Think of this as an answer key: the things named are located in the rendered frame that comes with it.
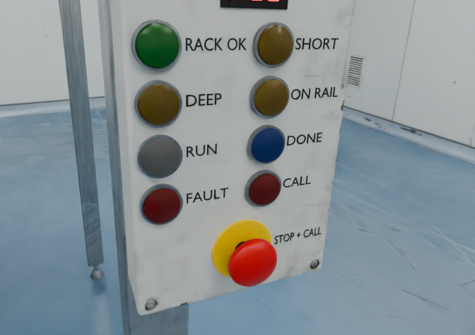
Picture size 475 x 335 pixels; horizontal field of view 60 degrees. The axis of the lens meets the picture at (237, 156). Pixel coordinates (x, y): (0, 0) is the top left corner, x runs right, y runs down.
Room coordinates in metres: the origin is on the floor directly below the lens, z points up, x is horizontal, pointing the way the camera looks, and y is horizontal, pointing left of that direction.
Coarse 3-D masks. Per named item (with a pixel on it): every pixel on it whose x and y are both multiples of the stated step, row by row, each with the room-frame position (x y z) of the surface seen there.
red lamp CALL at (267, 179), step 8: (264, 176) 0.28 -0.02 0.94; (272, 176) 0.29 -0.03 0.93; (256, 184) 0.28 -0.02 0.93; (264, 184) 0.28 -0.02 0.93; (272, 184) 0.28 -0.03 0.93; (256, 192) 0.28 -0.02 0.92; (264, 192) 0.28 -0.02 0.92; (272, 192) 0.28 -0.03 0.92; (256, 200) 0.28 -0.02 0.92; (264, 200) 0.28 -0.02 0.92; (272, 200) 0.29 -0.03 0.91
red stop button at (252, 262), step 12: (252, 240) 0.26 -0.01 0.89; (264, 240) 0.27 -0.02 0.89; (240, 252) 0.26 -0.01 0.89; (252, 252) 0.26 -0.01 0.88; (264, 252) 0.26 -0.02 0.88; (228, 264) 0.26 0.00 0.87; (240, 264) 0.25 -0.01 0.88; (252, 264) 0.25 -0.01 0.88; (264, 264) 0.26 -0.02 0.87; (240, 276) 0.25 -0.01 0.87; (252, 276) 0.26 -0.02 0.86; (264, 276) 0.26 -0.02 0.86
